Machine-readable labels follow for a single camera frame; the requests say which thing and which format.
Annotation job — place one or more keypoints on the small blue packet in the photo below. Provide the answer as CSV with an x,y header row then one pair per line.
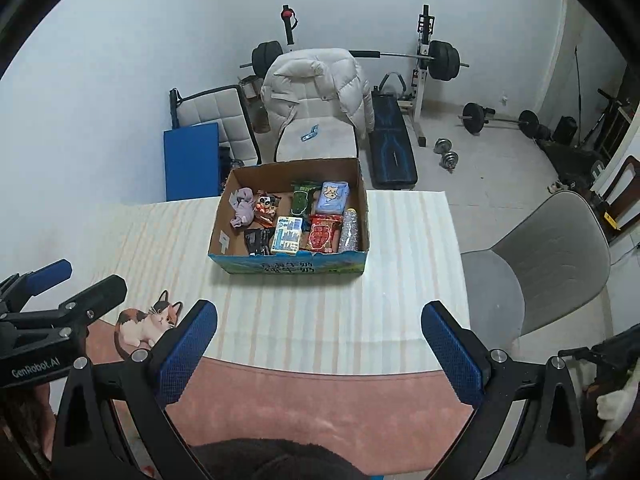
x,y
310,134

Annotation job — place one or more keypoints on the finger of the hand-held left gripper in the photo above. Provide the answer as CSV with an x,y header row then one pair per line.
x,y
50,272
105,295

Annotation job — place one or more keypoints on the grey sock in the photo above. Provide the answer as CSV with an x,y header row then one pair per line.
x,y
244,207

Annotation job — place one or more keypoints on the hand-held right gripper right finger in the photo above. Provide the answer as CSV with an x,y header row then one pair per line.
x,y
452,355

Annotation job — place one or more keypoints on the blue cartoon tissue pack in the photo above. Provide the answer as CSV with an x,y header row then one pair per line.
x,y
332,197

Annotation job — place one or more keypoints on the person's left forearm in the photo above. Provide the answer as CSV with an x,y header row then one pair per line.
x,y
25,420

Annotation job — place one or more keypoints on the bench press rack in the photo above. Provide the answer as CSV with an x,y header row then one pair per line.
x,y
424,25

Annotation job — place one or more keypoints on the red snack packet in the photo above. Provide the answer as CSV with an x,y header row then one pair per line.
x,y
322,234

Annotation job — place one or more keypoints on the green snack packet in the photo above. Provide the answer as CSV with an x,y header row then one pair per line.
x,y
300,202

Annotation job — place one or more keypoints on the dark exercise machine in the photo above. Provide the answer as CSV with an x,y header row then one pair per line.
x,y
570,160

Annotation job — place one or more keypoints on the cardboard box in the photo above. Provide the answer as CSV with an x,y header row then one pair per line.
x,y
290,265

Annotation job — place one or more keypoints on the thin black rod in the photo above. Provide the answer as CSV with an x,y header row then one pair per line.
x,y
578,85

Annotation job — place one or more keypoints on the black packet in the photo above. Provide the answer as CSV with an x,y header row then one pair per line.
x,y
257,241

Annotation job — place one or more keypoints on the blue board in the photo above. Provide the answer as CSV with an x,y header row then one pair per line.
x,y
192,160

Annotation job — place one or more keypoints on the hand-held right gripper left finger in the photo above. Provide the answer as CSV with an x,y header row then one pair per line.
x,y
187,350

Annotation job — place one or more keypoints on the black metal frame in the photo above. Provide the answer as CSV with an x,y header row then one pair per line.
x,y
615,345

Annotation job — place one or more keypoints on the white puffer jacket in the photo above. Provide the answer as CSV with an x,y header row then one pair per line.
x,y
310,80

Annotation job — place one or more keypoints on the chrome dumbbell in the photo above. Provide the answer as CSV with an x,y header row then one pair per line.
x,y
441,146
449,161

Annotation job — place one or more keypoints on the orange cartoon snack packet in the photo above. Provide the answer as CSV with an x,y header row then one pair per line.
x,y
265,207

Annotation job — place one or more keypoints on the grey shell chair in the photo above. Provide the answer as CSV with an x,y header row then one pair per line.
x,y
550,250

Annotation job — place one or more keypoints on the wooden chair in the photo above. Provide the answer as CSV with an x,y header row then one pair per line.
x,y
627,175

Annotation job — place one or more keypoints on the brown cardboard item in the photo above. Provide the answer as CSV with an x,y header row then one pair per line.
x,y
251,105

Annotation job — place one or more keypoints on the barbell with black plates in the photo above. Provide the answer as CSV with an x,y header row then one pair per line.
x,y
442,60

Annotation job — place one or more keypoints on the beige upholstered chair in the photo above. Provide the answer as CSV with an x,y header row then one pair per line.
x,y
320,147

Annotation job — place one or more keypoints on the white furry plush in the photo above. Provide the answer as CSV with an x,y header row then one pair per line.
x,y
617,405

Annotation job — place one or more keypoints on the white padded chair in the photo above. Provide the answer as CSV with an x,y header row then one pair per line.
x,y
215,107

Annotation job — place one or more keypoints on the black weight bench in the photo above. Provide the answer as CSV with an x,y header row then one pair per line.
x,y
392,155

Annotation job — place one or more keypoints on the small barbell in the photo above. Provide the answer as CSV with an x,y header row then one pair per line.
x,y
472,117

